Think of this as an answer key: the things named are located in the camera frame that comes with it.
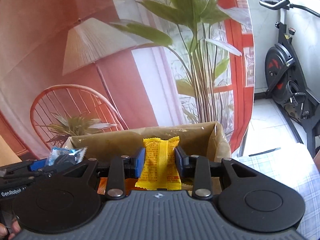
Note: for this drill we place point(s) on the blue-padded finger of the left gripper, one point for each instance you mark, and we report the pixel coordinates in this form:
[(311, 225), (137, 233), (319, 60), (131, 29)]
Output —
[(37, 164)]

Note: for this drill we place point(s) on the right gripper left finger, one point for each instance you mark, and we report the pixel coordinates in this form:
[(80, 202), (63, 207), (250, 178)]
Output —
[(123, 167)]

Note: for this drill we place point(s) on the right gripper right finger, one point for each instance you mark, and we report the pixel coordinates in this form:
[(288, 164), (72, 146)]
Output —
[(196, 168)]

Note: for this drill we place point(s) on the orange chip bag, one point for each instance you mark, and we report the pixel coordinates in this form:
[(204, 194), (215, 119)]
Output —
[(129, 185)]

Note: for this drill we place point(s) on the small yellow snack packet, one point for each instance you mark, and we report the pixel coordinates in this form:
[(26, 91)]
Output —
[(159, 171)]

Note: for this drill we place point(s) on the blue small snack packet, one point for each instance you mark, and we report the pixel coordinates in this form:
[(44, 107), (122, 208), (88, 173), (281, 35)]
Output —
[(63, 155)]

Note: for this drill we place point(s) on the person left hand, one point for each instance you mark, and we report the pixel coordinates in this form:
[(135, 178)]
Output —
[(11, 231)]

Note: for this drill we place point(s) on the brown cardboard box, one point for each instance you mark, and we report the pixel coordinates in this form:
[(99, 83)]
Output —
[(206, 139)]

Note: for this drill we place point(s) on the plaid strawberry bed sheet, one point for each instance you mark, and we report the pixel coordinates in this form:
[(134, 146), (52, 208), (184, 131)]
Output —
[(294, 167)]

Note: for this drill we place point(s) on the black exercise bike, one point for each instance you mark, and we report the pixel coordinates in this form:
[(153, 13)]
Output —
[(286, 83)]

